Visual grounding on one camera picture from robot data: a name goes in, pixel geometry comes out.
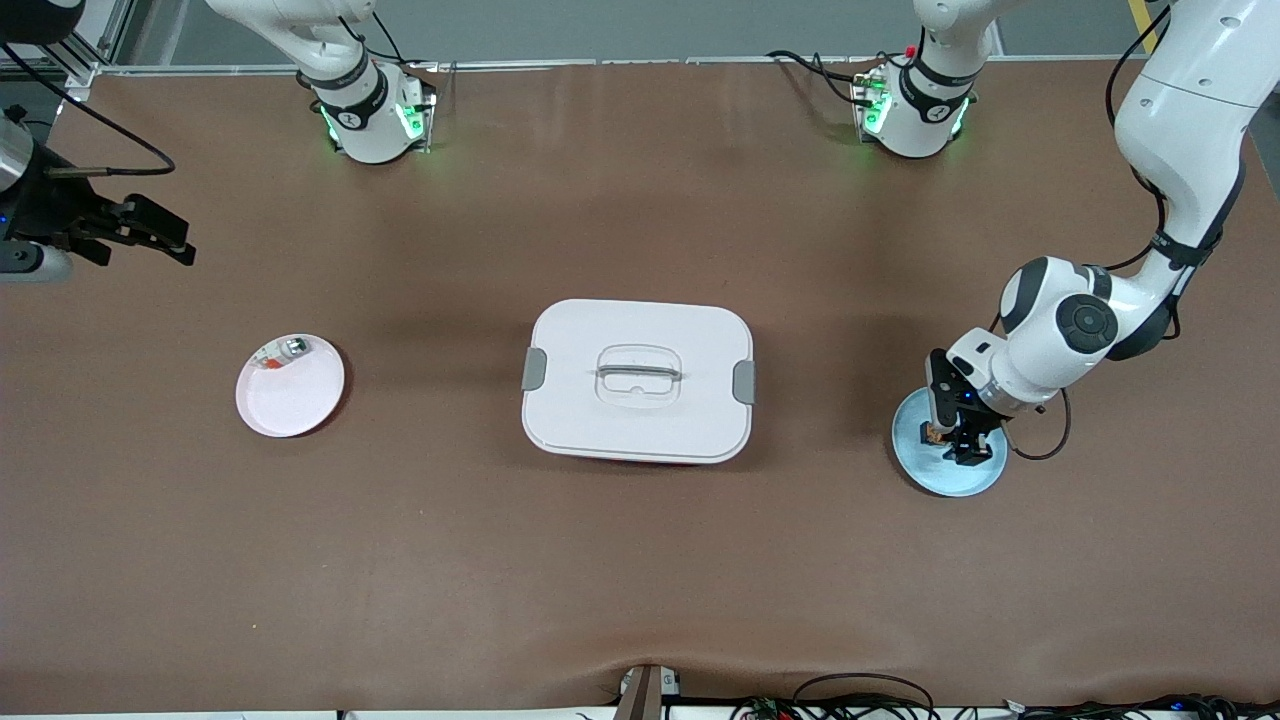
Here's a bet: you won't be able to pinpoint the white lidded box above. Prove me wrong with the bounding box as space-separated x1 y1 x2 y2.
520 298 757 466

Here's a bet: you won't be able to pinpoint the light blue round plate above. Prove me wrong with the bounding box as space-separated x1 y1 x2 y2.
891 385 1009 498

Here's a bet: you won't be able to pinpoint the pink round plate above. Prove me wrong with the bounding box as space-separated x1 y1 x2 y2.
235 333 347 439

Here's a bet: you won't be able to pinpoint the brown table mat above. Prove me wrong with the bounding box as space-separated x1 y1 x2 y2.
0 58 1280 716

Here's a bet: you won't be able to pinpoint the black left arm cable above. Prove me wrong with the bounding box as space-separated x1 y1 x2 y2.
1003 0 1181 463

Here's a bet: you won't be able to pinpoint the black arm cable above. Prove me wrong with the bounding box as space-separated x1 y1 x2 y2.
1003 0 1181 463
0 42 177 179

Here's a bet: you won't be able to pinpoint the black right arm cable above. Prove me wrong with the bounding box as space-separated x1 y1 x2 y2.
0 42 177 179

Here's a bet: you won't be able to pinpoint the aluminium frame profile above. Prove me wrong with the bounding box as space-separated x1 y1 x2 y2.
30 0 137 103

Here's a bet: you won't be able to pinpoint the silver red switch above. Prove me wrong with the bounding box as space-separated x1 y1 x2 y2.
255 338 311 373

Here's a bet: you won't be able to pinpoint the black cable bundle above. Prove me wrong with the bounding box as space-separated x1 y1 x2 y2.
730 672 1280 720

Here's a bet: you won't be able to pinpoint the black base cables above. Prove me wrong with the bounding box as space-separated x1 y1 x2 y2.
766 48 873 107

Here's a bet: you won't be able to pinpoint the brown camera mount bracket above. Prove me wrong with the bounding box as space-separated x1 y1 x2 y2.
614 663 682 720

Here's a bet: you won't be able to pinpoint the metal table edge rail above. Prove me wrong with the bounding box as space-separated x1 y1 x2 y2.
95 55 1151 79

